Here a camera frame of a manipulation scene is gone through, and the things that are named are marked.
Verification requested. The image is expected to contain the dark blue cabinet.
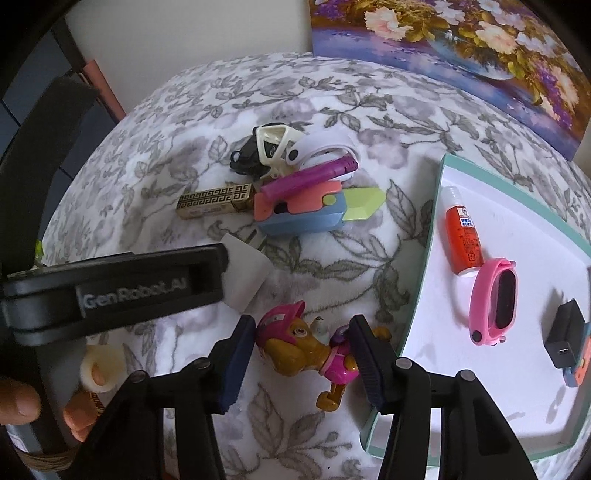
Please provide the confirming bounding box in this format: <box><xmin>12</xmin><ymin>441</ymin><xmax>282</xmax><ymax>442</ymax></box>
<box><xmin>2</xmin><ymin>21</ymin><xmax>116</xmax><ymax>208</ymax></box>

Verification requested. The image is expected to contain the pink puppy toy figure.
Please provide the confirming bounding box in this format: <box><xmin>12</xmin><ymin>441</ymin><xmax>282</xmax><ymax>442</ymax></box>
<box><xmin>255</xmin><ymin>301</ymin><xmax>392</xmax><ymax>411</ymax></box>

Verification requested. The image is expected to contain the purple plastic tube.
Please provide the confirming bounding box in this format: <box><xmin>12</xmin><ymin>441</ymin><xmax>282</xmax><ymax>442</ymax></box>
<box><xmin>263</xmin><ymin>156</ymin><xmax>358</xmax><ymax>199</ymax></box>

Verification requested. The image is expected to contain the white wristband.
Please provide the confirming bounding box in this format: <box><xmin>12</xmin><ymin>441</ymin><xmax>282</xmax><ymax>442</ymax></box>
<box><xmin>286</xmin><ymin>129</ymin><xmax>358</xmax><ymax>174</ymax></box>

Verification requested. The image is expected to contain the gold patterned lighter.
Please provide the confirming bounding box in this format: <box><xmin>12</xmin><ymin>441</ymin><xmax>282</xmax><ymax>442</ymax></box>
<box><xmin>175</xmin><ymin>182</ymin><xmax>257</xmax><ymax>221</ymax></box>

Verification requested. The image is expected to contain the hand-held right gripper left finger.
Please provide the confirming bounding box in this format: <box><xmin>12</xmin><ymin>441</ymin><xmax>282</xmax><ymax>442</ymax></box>
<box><xmin>78</xmin><ymin>315</ymin><xmax>257</xmax><ymax>480</ymax></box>

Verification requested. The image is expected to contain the pink blue green toy knife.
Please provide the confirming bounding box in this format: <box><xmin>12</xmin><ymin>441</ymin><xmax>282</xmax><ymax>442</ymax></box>
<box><xmin>253</xmin><ymin>180</ymin><xmax>386</xmax><ymax>237</ymax></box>

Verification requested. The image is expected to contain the grey floral blanket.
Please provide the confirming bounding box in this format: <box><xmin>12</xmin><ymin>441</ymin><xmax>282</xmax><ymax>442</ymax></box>
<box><xmin>39</xmin><ymin>53</ymin><xmax>591</xmax><ymax>480</ymax></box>

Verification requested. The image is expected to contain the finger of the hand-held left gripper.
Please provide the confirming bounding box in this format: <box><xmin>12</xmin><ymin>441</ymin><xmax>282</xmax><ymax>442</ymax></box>
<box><xmin>191</xmin><ymin>244</ymin><xmax>230</xmax><ymax>309</ymax></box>

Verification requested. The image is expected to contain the person's left hand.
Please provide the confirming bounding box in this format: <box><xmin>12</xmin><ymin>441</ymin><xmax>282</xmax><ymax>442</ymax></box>
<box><xmin>0</xmin><ymin>345</ymin><xmax>125</xmax><ymax>444</ymax></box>

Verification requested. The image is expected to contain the red liquid bottle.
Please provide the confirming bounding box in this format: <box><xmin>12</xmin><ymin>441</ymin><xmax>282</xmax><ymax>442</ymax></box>
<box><xmin>441</xmin><ymin>185</ymin><xmax>485</xmax><ymax>278</ymax></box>

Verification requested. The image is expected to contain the flower painting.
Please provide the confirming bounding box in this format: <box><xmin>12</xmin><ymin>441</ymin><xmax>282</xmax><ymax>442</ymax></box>
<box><xmin>309</xmin><ymin>0</ymin><xmax>585</xmax><ymax>162</ymax></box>

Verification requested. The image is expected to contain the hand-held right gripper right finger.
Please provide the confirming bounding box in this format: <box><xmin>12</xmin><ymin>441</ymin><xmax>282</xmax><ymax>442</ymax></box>
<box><xmin>348</xmin><ymin>315</ymin><xmax>539</xmax><ymax>480</ymax></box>

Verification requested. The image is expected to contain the black toy car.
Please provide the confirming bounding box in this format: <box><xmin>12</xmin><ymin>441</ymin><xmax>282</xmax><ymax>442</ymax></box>
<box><xmin>229</xmin><ymin>124</ymin><xmax>278</xmax><ymax>176</ymax></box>

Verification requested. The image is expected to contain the black charger plug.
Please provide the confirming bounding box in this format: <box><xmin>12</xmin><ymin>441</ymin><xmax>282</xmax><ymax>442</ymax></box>
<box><xmin>544</xmin><ymin>299</ymin><xmax>586</xmax><ymax>370</ymax></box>

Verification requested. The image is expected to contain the reddish brown board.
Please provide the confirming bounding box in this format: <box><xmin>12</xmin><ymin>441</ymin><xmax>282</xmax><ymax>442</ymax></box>
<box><xmin>83</xmin><ymin>62</ymin><xmax>127</xmax><ymax>123</ymax></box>

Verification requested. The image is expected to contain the pink wristwatch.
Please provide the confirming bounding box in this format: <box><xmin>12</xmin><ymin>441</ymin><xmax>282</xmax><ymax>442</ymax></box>
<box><xmin>468</xmin><ymin>257</ymin><xmax>519</xmax><ymax>347</ymax></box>

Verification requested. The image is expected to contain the white charger plug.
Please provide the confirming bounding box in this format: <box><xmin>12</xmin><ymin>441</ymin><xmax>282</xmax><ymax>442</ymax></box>
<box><xmin>221</xmin><ymin>231</ymin><xmax>273</xmax><ymax>312</ymax></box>

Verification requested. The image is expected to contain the cream triangular clip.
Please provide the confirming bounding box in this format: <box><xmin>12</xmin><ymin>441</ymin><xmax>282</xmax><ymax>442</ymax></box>
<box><xmin>252</xmin><ymin>122</ymin><xmax>303</xmax><ymax>181</ymax></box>

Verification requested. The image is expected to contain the teal-rimmed white tray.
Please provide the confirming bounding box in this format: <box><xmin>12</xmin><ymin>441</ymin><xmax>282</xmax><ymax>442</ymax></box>
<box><xmin>360</xmin><ymin>152</ymin><xmax>591</xmax><ymax>462</ymax></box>

